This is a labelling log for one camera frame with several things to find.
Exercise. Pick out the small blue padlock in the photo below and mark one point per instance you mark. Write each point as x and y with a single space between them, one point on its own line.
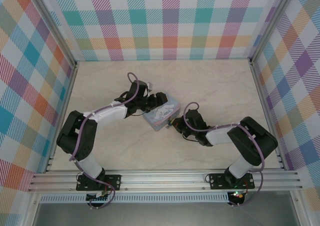
169 122

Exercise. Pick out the blue cartoon tin box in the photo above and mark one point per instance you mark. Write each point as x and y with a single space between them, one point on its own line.
162 113

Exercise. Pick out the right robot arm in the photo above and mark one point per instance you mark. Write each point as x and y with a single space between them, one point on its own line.
255 141

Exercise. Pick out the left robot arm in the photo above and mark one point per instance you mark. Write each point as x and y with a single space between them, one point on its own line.
72 136

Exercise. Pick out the grey metal shelf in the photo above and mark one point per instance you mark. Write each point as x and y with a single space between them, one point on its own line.
162 214

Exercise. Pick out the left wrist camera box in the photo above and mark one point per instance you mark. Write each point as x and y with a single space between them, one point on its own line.
150 86

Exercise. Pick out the aluminium mounting rail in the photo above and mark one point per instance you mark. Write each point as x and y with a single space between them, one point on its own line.
162 181

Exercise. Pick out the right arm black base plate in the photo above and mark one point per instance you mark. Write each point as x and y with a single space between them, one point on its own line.
217 181

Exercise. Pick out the aluminium side rail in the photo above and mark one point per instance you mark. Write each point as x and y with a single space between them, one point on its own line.
65 103
262 101

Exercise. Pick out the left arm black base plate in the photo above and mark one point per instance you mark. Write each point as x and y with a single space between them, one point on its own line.
113 182

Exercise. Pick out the aluminium frame post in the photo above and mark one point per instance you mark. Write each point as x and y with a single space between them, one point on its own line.
271 23
53 26

